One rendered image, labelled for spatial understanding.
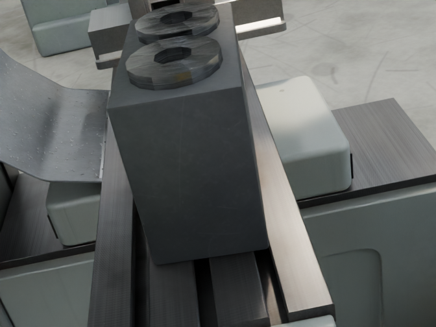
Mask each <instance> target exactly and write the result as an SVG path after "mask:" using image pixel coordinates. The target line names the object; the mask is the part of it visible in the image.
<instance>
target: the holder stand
mask: <svg viewBox="0 0 436 327"><path fill-rule="evenodd" d="M238 43H239V42H238V38H237V33H236V26H235V21H234V13H233V9H232V5H231V3H224V4H220V5H211V4H209V3H201V2H188V3H178V4H174V5H169V6H165V7H161V8H159V9H157V10H153V11H152V12H149V13H147V14H145V15H144V16H142V17H141V18H139V19H133V20H132V21H130V25H129V27H128V32H127V36H126V39H125V43H124V46H123V50H122V53H121V58H120V61H119V65H118V68H117V73H116V75H115V80H114V84H113V87H112V91H111V94H110V98H109V101H108V106H107V110H106V111H107V113H108V117H109V119H110V123H111V126H112V130H113V132H114V136H115V140H116V142H117V146H118V149H119V152H120V155H121V159H122V161H123V165H124V168H125V171H126V174H127V178H128V182H129V184H130V188H131V190H132V194H133V197H134V201H135V203H136V207H137V210H138V213H139V217H140V220H141V223H142V226H143V230H144V232H145V237H146V239H147V242H148V246H149V249H150V252H151V256H152V259H153V262H154V264H155V265H163V264H168V263H176V262H181V261H189V260H198V259H203V258H211V257H216V256H225V255H229V254H238V253H243V252H251V251H256V250H265V249H267V248H269V238H268V234H267V225H266V220H265V212H264V207H263V199H262V194H261V186H260V177H259V172H258V164H257V159H256V150H255V145H254V137H253V133H252V125H251V120H250V113H249V109H248V101H247V93H246V89H245V81H244V77H243V69H242V65H241V57H240V53H239V45H238Z"/></svg>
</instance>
